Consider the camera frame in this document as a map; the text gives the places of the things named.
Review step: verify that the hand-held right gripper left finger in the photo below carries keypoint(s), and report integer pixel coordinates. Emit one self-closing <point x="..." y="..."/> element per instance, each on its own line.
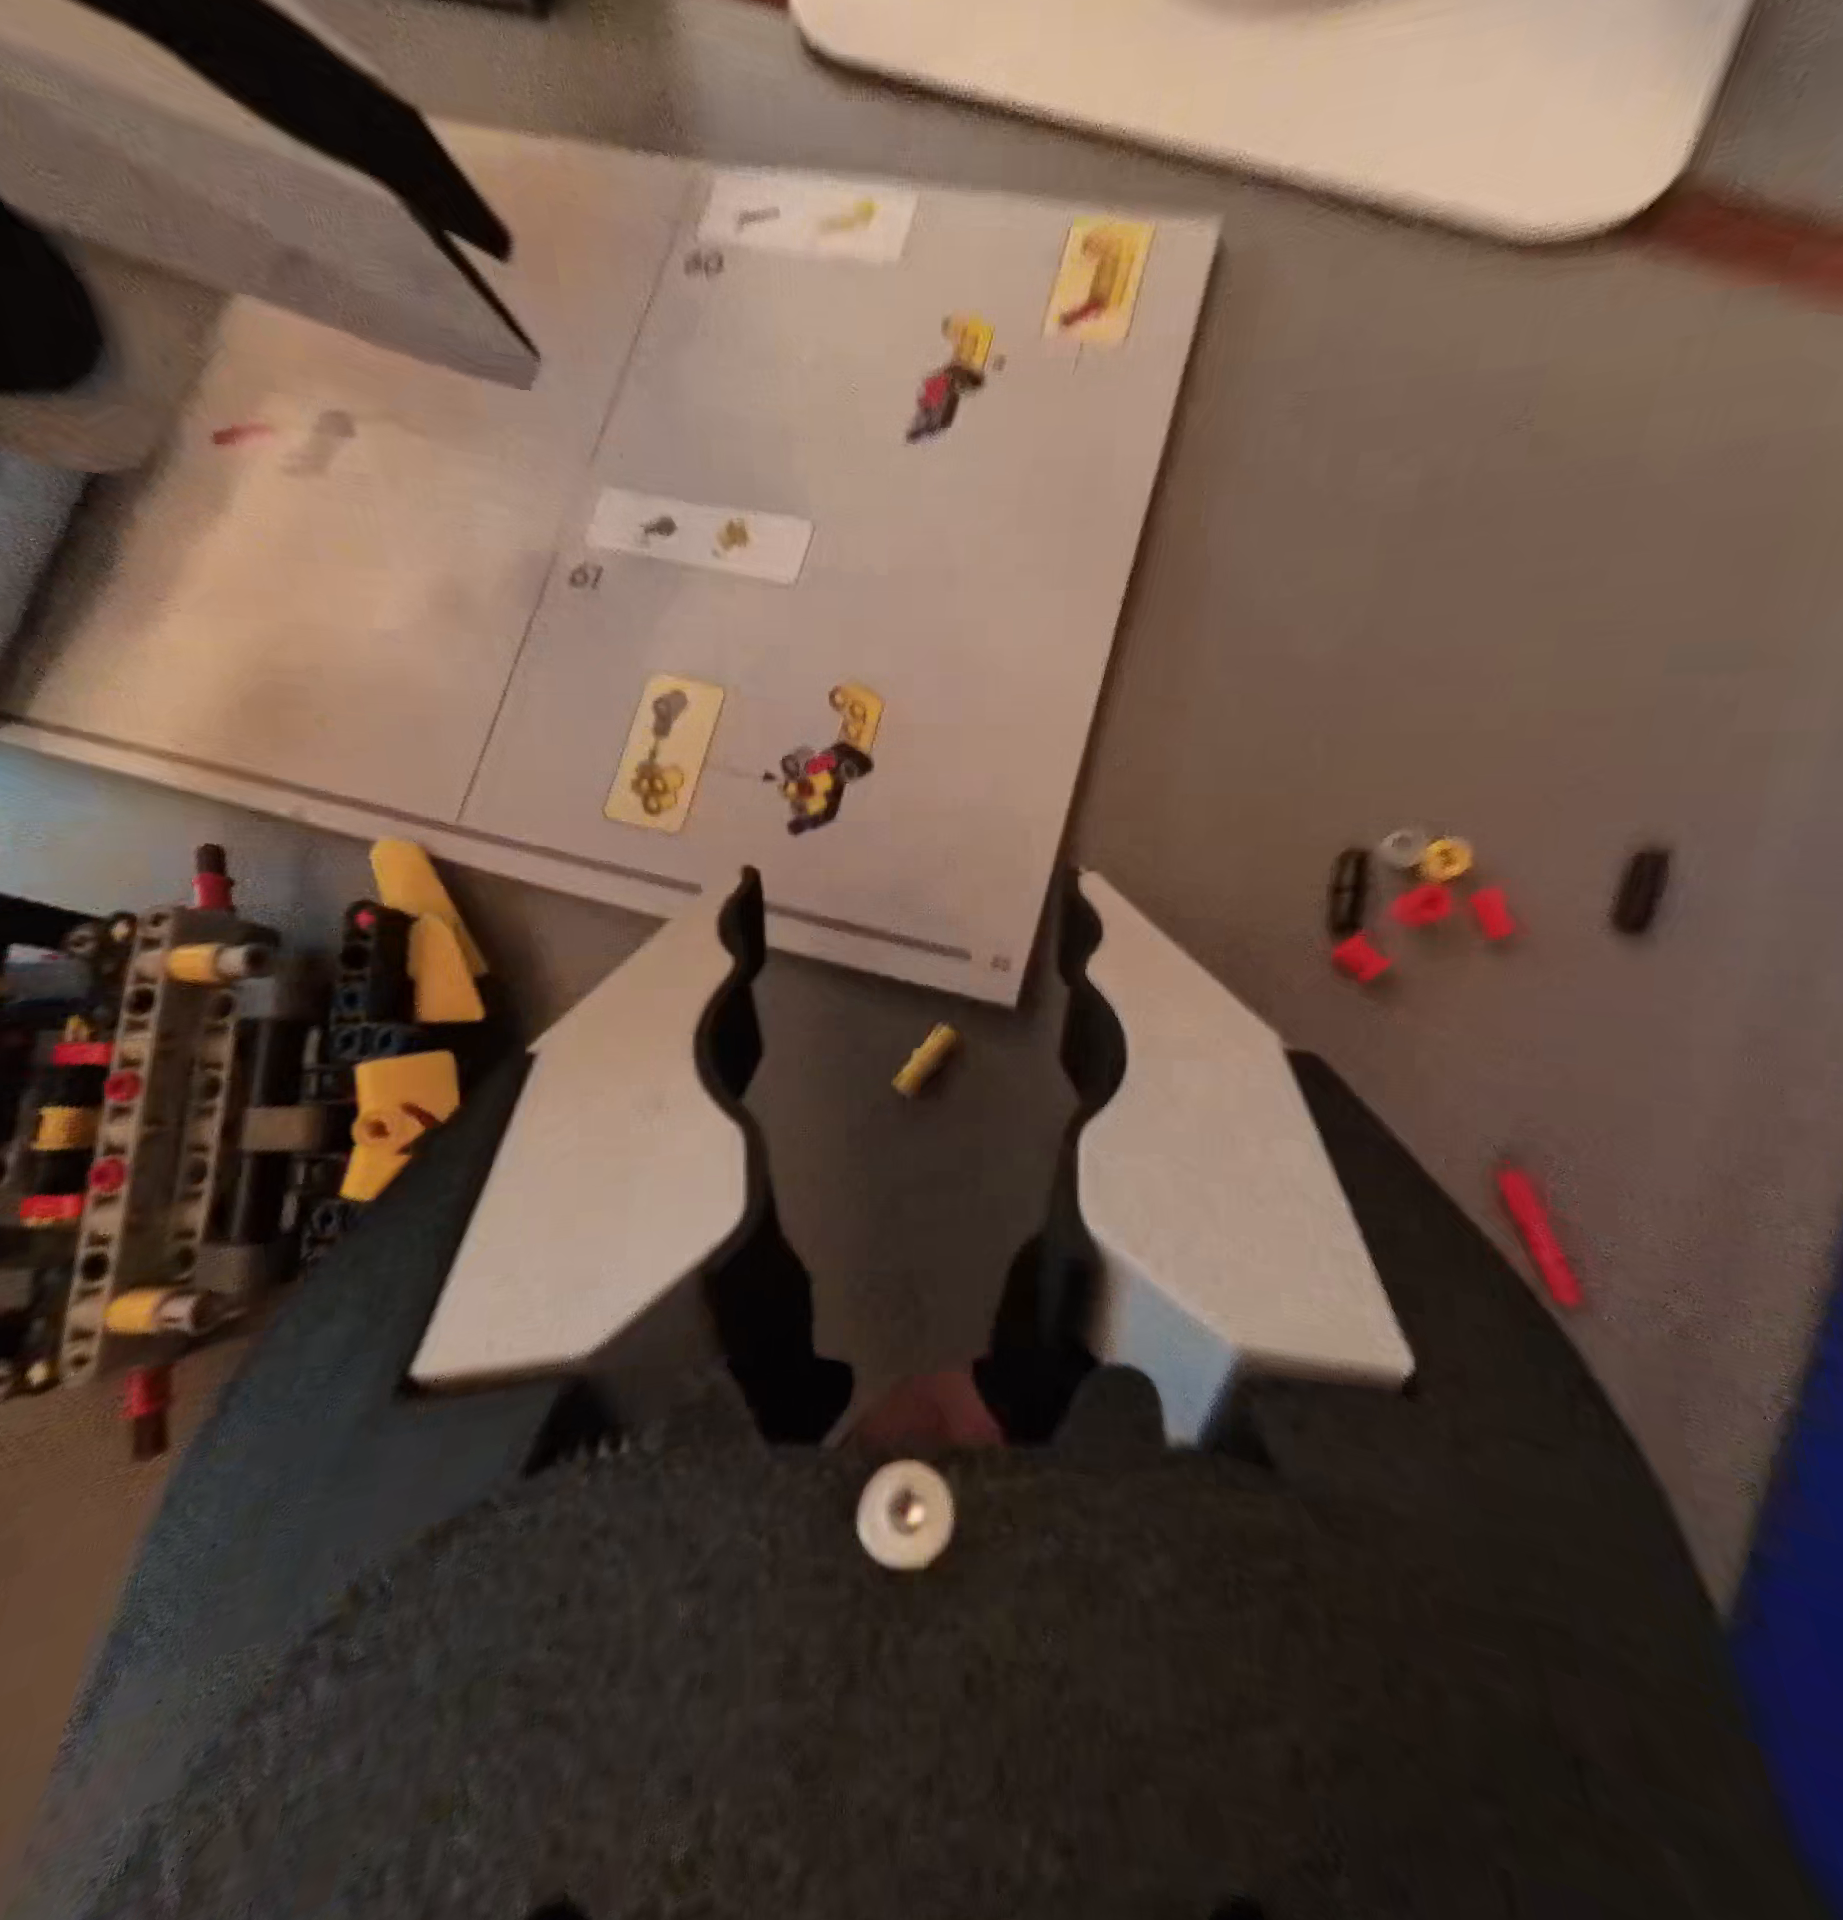
<point x="607" y="1172"/>

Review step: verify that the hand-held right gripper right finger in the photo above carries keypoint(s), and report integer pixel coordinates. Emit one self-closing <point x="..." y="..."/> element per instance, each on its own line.
<point x="1221" y="1187"/>

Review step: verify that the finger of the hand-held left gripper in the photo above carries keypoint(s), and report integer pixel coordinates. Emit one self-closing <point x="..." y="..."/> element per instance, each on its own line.
<point x="188" y="166"/>

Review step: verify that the yellow lego pin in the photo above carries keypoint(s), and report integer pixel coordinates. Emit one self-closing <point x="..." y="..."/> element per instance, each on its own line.
<point x="924" y="1057"/>

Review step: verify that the lego car chassis model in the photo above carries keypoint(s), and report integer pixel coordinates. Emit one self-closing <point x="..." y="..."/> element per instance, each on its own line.
<point x="156" y="1081"/>

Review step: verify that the lego instruction booklet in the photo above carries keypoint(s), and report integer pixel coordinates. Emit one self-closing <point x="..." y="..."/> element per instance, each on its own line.
<point x="860" y="600"/>

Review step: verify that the red lego connector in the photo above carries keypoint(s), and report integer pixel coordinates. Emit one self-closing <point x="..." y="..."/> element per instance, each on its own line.
<point x="1492" y="916"/>
<point x="1361" y="957"/>
<point x="1420" y="907"/>

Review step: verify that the black lego pin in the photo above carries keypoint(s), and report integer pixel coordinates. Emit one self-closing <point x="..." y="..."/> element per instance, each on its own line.
<point x="1640" y="887"/>
<point x="1348" y="892"/>

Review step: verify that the grey lego bush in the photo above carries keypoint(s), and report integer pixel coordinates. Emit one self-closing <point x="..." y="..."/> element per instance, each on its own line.
<point x="1401" y="851"/>

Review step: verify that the yellow lego bush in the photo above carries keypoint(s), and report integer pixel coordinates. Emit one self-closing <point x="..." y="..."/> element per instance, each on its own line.
<point x="1448" y="858"/>

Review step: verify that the blue plastic bin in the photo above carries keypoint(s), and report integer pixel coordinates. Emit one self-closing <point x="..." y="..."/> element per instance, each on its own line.
<point x="1820" y="1578"/>

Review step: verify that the white board stand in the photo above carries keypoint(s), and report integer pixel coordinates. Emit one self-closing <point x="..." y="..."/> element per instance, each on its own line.
<point x="1309" y="104"/>

